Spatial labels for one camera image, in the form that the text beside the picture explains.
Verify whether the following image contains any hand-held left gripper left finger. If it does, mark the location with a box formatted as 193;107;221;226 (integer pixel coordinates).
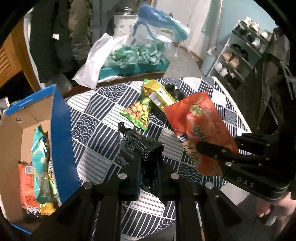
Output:
30;153;142;241

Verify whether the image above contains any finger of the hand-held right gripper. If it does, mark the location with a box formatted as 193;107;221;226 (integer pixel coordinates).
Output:
196;141;267;168
233;133;281;149

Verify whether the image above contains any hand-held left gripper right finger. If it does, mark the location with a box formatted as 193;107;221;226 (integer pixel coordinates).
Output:
156;153;250;241

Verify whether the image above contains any large orange-red snack packet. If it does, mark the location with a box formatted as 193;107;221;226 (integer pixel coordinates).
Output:
164;91;240;176

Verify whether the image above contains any glossy black snack packet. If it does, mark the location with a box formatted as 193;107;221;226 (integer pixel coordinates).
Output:
117;122;167;202

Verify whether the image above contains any blue cardboard box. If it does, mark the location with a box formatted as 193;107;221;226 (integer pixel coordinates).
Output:
0;85;81;234

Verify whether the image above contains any teal snack packet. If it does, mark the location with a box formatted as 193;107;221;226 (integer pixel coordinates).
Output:
31;126;58;204

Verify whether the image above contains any orange snack packet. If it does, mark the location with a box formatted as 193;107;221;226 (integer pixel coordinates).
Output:
18;163;41;216

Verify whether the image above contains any person's right hand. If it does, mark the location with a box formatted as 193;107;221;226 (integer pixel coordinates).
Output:
256;190;296;219

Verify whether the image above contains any navy patterned tablecloth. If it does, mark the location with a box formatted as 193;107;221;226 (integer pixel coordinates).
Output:
63;77;252;241

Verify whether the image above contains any small black snack packet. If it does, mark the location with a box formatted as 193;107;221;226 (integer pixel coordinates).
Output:
164;84;186;102

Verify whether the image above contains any green pea snack packet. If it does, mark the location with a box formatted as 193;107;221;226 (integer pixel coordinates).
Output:
120;96;154;131

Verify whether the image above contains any dark camouflage jacket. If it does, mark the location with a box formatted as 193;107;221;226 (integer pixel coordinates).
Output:
254;27;296;130

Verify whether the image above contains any group of shoes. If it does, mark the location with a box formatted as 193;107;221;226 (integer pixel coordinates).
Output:
214;16;272;86

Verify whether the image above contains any long yellow snack packet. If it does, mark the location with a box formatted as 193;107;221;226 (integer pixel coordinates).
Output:
142;79;177;111

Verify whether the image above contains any light blue bin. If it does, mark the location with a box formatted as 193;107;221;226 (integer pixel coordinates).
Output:
200;46;219;77

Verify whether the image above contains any grey shoe rack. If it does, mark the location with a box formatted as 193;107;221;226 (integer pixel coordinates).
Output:
211;20;273;90

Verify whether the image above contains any teal box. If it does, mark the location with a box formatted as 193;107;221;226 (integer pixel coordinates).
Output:
98;59;170;81

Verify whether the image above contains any green tissue paper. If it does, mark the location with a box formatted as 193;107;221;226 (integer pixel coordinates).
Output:
107;42;166;69

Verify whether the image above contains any blue and white plastic bag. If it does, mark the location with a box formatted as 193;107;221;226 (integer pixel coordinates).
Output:
132;3;191;44

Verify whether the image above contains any white bin with metal lid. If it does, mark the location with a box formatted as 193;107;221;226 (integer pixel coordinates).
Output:
113;7;141;37

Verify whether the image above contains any black hanging coat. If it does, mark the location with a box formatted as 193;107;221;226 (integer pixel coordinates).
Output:
30;0;77;82

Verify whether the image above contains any olive hanging jacket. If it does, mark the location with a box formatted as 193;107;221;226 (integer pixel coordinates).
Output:
68;0;95;58

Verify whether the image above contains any blue-grey hanging coat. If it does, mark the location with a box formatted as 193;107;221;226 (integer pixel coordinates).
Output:
92;0;116;35

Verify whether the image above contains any wooden louvred wardrobe door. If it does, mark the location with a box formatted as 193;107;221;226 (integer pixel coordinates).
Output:
0;35;40;93

